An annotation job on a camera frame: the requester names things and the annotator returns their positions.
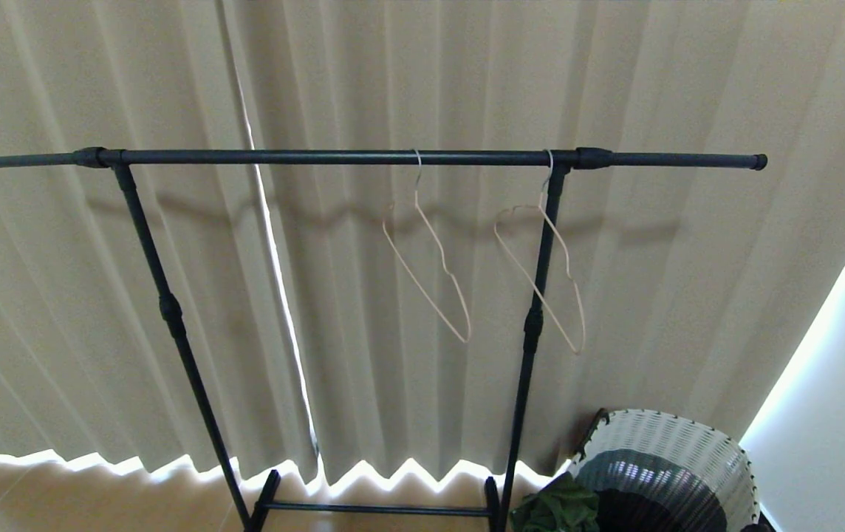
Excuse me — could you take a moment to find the pink clothes hanger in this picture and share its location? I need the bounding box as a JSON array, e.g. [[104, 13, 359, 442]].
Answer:
[[382, 149, 472, 344], [494, 150, 586, 355]]

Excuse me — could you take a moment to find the white laundry basket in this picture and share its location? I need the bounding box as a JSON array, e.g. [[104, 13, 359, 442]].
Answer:
[[567, 408, 761, 532]]

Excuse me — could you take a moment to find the black clothes rack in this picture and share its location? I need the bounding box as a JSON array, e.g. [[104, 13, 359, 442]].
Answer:
[[0, 146, 768, 532]]

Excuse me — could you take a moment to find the beige curtain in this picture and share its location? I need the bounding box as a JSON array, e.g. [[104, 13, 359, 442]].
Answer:
[[0, 0, 845, 488]]

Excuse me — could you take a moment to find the green garment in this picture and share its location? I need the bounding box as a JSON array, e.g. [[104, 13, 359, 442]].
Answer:
[[511, 473, 601, 532]]

